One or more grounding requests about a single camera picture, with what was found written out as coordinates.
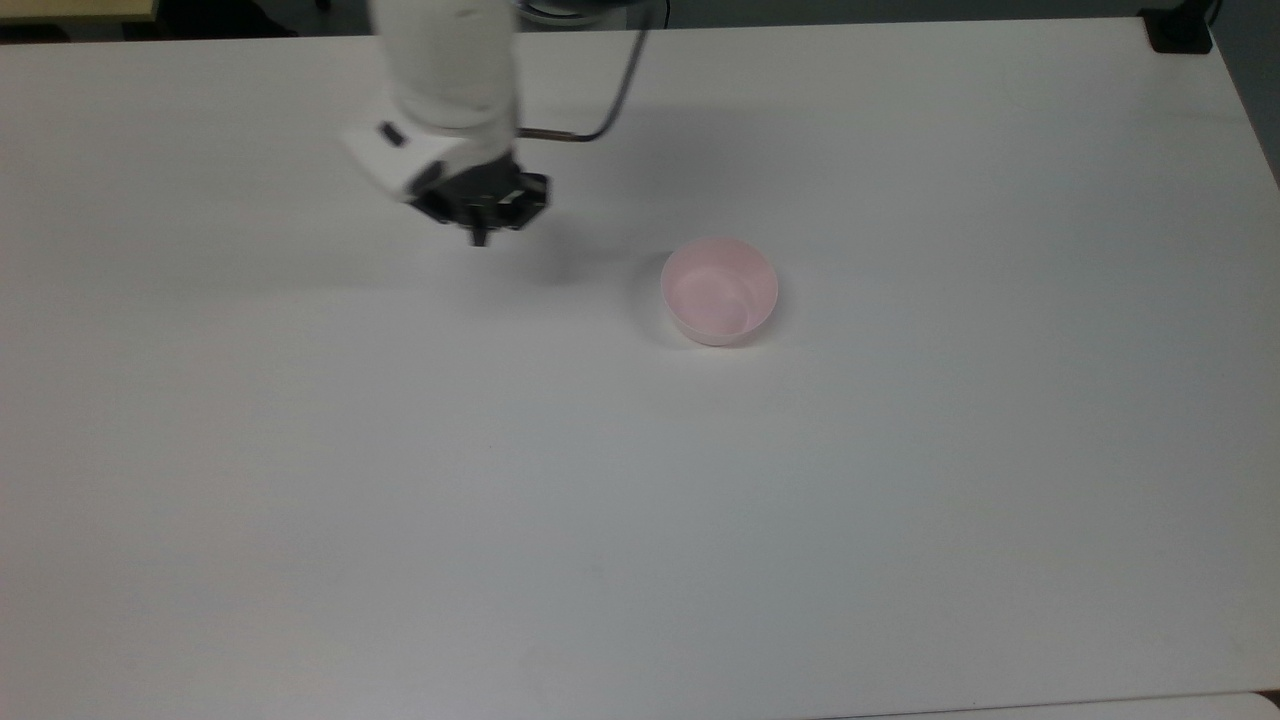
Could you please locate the pink plastic bowl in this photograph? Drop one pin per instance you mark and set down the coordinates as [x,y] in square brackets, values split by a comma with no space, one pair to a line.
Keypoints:
[718,292]

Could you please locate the black table clamp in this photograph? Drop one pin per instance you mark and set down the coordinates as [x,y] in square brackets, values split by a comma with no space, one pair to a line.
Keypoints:
[1178,30]

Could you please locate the light wooden table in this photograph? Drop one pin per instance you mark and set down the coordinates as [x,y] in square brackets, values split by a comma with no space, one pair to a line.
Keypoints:
[70,9]

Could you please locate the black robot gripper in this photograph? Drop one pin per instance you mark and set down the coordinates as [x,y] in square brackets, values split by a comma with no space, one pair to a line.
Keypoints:
[490,192]

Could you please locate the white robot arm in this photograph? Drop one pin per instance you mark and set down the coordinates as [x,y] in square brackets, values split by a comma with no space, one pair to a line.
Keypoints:
[445,70]

